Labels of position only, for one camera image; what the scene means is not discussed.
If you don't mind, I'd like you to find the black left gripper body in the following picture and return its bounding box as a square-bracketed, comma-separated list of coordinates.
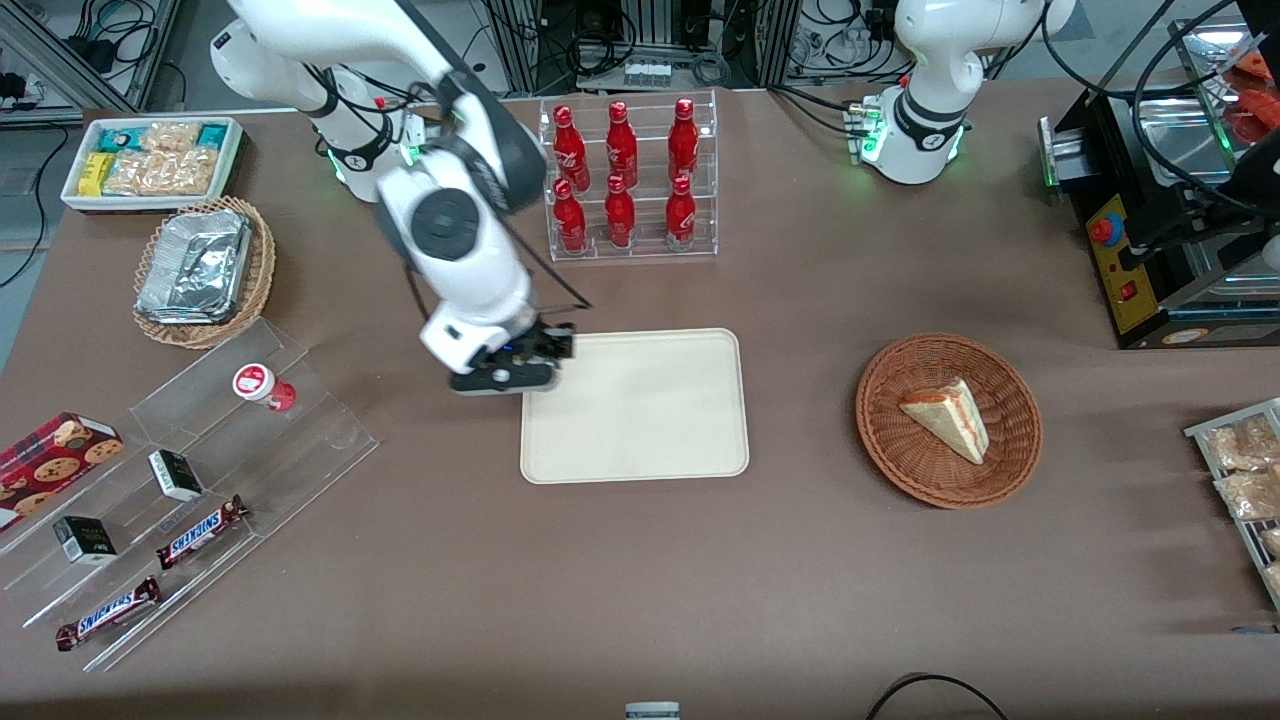
[1225, 125, 1280, 206]

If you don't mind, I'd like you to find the cream plastic tray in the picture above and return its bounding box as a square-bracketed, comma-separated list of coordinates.
[519, 328, 750, 485]

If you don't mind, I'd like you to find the tray of packaged snacks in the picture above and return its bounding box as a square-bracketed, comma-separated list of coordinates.
[1183, 397, 1280, 613]

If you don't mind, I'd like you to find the dark green gum box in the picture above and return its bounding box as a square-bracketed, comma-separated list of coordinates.
[147, 449, 205, 503]
[52, 515, 118, 567]

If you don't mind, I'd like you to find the red cola bottle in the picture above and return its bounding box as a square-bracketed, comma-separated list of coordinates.
[604, 175, 637, 249]
[605, 100, 639, 189]
[665, 175, 697, 251]
[554, 180, 588, 253]
[668, 97, 700, 186]
[553, 104, 591, 193]

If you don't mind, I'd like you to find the clear acrylic bottle rack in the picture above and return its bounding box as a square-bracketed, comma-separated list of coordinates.
[538, 90, 719, 263]

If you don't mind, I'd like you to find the clear acrylic tiered display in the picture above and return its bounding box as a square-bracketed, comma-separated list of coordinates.
[0, 318, 381, 673]

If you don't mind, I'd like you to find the black yellow food warmer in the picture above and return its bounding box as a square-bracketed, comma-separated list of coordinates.
[1038, 15, 1280, 351]

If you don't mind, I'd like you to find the red white lidded cup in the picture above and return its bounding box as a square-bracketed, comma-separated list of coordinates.
[232, 363, 298, 413]

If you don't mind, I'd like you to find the oval tan wicker basket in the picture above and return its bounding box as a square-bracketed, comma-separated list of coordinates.
[132, 196, 277, 350]

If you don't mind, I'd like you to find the stack of foil trays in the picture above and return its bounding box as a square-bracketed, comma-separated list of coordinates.
[136, 208, 253, 325]

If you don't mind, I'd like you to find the Snickers chocolate bar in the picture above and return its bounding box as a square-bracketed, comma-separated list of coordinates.
[55, 576, 163, 652]
[155, 495, 249, 571]

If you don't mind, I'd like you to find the white plastic snack bin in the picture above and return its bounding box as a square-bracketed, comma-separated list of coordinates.
[60, 116, 246, 215]

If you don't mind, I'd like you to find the large rice cracker bag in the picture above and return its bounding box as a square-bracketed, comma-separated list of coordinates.
[103, 148, 219, 197]

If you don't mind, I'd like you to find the small rice cracker bag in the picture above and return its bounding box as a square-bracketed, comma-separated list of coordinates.
[140, 121, 203, 153]

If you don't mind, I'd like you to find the round brown wicker basket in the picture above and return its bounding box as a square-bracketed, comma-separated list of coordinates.
[855, 333, 1044, 510]

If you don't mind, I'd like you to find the wrapped sandwich wedge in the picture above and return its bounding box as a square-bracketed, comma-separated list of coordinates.
[899, 377, 991, 466]

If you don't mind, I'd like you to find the red tartan cookie box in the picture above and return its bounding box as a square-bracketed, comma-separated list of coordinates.
[0, 411, 126, 531]

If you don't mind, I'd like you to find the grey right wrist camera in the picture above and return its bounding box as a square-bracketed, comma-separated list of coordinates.
[448, 360, 561, 397]

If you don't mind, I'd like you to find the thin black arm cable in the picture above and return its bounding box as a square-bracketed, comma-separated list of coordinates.
[400, 200, 594, 313]

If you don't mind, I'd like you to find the black looped cable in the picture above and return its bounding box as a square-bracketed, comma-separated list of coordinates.
[865, 673, 1011, 720]

